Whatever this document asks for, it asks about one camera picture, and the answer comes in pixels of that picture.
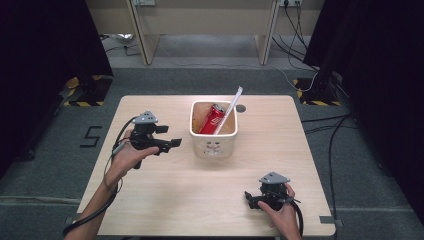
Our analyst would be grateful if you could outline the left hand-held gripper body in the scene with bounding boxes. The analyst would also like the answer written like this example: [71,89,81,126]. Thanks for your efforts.
[129,110,167,155]

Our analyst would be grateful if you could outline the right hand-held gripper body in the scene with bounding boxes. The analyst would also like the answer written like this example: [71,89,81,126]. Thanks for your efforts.
[253,171,292,212]

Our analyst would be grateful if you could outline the white plastic bin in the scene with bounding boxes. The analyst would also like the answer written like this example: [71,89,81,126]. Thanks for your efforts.
[188,100,240,160]

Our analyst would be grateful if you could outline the red drink can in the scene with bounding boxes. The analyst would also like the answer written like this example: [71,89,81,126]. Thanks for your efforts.
[198,103,227,136]

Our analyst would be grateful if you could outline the white straw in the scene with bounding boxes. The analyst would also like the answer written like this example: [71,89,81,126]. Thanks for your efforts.
[213,85,244,136]

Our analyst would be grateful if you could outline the person's right hand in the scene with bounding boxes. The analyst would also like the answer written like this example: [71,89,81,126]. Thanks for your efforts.
[257,182,302,236]

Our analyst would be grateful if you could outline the person's left hand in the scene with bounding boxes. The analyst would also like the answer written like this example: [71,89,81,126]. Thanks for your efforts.
[105,129,161,188]

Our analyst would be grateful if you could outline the yellow-black striped stand base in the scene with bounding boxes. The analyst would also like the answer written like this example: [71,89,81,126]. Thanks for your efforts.
[62,75,114,108]
[292,77,342,107]

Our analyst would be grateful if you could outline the light wooden desk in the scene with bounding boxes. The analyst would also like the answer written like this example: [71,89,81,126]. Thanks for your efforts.
[84,0,326,67]

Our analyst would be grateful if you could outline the black curtain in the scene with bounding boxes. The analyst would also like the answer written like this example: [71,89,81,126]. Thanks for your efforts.
[0,0,115,176]
[302,0,424,228]

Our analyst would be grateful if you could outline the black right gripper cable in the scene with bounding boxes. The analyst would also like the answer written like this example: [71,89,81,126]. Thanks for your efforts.
[264,189,305,237]

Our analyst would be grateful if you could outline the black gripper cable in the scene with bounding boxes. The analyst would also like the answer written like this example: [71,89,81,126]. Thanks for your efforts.
[264,189,305,237]
[62,115,139,238]

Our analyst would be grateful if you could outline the grey table bracket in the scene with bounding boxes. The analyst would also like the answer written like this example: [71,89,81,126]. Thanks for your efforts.
[63,216,82,227]
[318,215,344,228]

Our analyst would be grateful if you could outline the black floor cable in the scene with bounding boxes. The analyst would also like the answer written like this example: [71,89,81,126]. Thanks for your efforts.
[300,112,360,240]
[105,42,142,58]

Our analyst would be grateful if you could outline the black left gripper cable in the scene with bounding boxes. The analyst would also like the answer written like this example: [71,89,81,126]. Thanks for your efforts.
[62,115,139,238]

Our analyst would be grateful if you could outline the black socket cables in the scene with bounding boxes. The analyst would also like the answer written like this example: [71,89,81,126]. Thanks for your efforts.
[271,4,320,73]

